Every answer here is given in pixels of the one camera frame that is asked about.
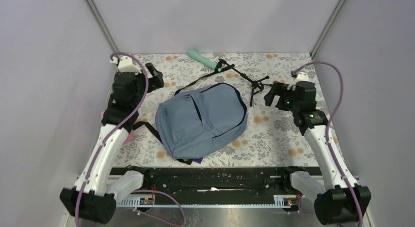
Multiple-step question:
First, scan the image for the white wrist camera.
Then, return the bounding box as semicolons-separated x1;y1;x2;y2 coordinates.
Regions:
110;55;142;74
287;72;309;90

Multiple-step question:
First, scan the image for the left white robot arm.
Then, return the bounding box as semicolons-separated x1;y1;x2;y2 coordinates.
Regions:
60;63;164;224

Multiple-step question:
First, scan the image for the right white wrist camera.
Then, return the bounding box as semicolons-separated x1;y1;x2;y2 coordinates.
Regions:
287;72;309;90

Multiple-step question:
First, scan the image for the mint green tube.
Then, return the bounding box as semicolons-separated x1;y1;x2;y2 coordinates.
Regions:
187;49;222;72

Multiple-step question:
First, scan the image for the purple toy brick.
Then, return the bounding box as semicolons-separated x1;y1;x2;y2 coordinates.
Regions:
192;158;203;164

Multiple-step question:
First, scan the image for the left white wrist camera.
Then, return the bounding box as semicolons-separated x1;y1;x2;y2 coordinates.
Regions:
110;55;142;74

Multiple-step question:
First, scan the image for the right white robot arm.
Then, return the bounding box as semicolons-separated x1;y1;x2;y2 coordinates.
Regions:
264;81;371;226

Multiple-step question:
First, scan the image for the floral table mat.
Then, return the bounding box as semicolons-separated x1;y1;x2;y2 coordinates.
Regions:
136;52;319;167

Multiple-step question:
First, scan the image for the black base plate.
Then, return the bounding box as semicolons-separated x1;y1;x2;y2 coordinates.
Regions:
110;166;322;207

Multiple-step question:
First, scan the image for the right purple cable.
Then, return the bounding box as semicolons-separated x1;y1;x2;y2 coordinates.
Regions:
292;61;364;227

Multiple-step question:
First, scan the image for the blue grey backpack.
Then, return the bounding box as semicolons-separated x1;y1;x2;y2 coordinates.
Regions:
133;83;248;164

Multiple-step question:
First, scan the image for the grey slotted cable duct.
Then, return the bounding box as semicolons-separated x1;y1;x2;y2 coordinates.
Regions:
116;194;294;209

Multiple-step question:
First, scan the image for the pink metronome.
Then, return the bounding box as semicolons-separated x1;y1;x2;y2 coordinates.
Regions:
100;111;134;145

